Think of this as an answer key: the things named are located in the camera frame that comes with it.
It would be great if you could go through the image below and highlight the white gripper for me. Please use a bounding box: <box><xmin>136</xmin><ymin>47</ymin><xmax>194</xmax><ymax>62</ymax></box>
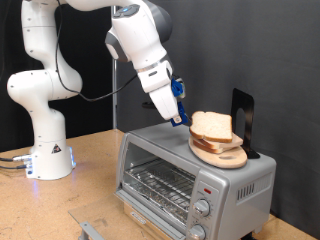
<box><xmin>137</xmin><ymin>61</ymin><xmax>183</xmax><ymax>125</ymax></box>

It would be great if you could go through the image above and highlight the white bread slice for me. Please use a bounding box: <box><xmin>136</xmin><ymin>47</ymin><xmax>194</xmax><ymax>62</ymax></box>
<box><xmin>189</xmin><ymin>110</ymin><xmax>234</xmax><ymax>144</ymax></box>

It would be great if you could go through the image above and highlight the glass oven door with handle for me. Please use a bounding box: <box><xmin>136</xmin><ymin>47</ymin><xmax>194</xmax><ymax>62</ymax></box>
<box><xmin>68</xmin><ymin>191</ymin><xmax>168</xmax><ymax>240</ymax></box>

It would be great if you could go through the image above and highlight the silver oven knob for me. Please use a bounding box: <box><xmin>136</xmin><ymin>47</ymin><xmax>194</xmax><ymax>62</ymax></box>
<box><xmin>188</xmin><ymin>223</ymin><xmax>207</xmax><ymax>240</ymax></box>
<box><xmin>193</xmin><ymin>198</ymin><xmax>212</xmax><ymax>218</ymax></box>

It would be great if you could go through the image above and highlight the silver toaster oven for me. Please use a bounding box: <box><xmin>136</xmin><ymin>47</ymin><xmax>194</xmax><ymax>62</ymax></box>
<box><xmin>114</xmin><ymin>120</ymin><xmax>278</xmax><ymax>240</ymax></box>

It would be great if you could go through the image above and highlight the oval wooden plate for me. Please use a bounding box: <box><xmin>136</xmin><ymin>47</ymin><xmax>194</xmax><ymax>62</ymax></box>
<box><xmin>188</xmin><ymin>134</ymin><xmax>249</xmax><ymax>170</ymax></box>

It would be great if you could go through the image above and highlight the metal pole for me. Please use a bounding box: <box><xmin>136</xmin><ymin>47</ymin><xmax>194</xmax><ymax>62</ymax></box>
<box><xmin>112</xmin><ymin>58</ymin><xmax>119</xmax><ymax>130</ymax></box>

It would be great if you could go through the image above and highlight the black metal bookend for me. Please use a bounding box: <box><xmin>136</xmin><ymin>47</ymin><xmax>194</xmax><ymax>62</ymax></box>
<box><xmin>229</xmin><ymin>87</ymin><xmax>262</xmax><ymax>160</ymax></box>

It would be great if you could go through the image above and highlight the gray backdrop curtain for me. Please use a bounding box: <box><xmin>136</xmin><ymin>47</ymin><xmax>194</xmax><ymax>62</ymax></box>
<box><xmin>114</xmin><ymin>0</ymin><xmax>320</xmax><ymax>239</ymax></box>

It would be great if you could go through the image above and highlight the black backdrop curtain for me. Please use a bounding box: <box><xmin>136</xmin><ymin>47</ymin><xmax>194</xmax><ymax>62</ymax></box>
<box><xmin>0</xmin><ymin>0</ymin><xmax>116</xmax><ymax>153</ymax></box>

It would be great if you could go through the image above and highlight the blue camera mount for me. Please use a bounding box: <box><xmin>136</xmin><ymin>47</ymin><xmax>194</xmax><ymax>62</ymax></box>
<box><xmin>170</xmin><ymin>78</ymin><xmax>184</xmax><ymax>98</ymax></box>

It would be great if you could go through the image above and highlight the wire oven rack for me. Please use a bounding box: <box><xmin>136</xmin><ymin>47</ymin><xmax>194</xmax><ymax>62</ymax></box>
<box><xmin>123</xmin><ymin>159</ymin><xmax>197</xmax><ymax>225</ymax></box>

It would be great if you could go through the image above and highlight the black base cable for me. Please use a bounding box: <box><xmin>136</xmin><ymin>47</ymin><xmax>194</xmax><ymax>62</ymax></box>
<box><xmin>0</xmin><ymin>163</ymin><xmax>29</xmax><ymax>171</ymax></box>
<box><xmin>0</xmin><ymin>154</ymin><xmax>33</xmax><ymax>164</ymax></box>

